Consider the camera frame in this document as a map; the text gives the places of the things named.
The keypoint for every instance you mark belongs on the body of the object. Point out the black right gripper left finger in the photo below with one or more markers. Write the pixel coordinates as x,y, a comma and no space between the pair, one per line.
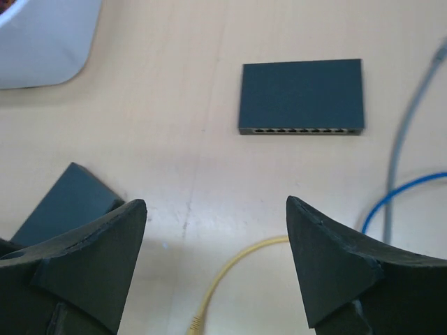
74,283

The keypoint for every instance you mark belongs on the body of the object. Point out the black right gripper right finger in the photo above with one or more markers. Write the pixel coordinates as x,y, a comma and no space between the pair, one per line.
353,284

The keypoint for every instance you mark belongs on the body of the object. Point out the white plastic bin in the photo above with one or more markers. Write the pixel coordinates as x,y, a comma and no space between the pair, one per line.
45,43

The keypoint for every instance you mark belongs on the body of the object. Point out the black network switch near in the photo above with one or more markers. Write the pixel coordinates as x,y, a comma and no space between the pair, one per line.
77,198

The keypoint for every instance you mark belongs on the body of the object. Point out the black network switch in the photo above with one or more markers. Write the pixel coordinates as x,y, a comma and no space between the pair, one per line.
320,97
77,198

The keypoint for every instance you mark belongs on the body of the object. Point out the black network switch far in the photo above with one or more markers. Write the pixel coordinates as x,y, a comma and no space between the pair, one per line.
320,97

